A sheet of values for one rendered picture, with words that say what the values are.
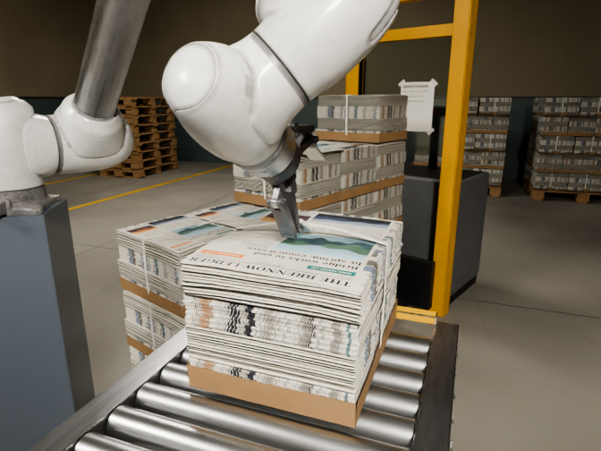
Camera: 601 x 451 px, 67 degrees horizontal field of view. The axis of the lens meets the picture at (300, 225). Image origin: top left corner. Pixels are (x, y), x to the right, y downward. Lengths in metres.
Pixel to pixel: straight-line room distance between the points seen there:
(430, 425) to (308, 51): 0.55
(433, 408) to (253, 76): 0.57
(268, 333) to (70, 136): 0.81
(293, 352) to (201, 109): 0.38
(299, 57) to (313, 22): 0.04
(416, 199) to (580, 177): 3.98
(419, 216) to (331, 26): 2.47
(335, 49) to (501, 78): 7.66
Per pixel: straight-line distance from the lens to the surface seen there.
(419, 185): 2.89
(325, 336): 0.66
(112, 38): 1.13
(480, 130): 6.50
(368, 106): 2.24
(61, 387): 1.43
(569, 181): 6.63
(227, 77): 0.48
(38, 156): 1.29
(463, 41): 2.64
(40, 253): 1.27
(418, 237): 2.96
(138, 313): 1.74
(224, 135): 0.50
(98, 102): 1.24
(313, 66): 0.51
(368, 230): 0.86
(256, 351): 0.72
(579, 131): 6.57
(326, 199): 1.91
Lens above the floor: 1.27
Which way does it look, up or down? 16 degrees down
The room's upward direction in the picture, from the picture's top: straight up
